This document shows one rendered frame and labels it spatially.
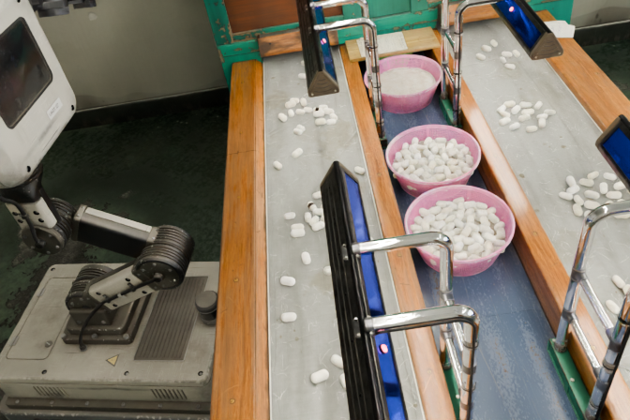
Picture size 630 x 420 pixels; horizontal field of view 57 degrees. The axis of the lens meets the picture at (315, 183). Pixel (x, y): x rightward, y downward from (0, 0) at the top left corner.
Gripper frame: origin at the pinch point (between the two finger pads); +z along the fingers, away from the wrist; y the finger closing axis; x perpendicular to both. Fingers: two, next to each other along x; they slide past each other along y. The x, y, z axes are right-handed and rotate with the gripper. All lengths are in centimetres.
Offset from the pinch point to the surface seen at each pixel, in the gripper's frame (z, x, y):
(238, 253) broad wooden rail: -7, 56, 65
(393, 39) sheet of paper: 35, -40, 30
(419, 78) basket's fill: 44, -21, 41
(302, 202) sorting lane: 8, 36, 61
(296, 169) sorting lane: 5, 22, 56
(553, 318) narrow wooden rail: 66, 71, 76
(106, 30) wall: -116, -122, 24
